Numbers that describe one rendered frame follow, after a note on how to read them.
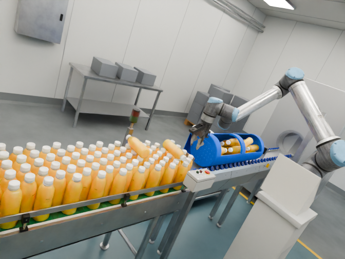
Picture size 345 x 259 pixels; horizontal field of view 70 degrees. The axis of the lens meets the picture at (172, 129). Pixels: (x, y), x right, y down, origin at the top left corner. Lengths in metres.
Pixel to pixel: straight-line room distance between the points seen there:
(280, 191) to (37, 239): 1.45
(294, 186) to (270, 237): 0.38
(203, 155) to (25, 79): 3.52
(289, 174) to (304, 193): 0.14
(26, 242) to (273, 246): 1.45
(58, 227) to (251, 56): 7.35
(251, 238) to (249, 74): 6.38
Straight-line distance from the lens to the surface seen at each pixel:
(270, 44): 7.85
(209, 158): 2.06
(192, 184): 1.62
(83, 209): 1.39
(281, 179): 1.84
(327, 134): 1.83
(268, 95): 1.97
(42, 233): 1.32
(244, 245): 2.03
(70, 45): 4.81
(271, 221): 1.87
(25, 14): 4.36
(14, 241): 1.30
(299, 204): 1.83
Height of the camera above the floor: 1.82
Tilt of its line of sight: 19 degrees down
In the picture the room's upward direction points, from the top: 21 degrees clockwise
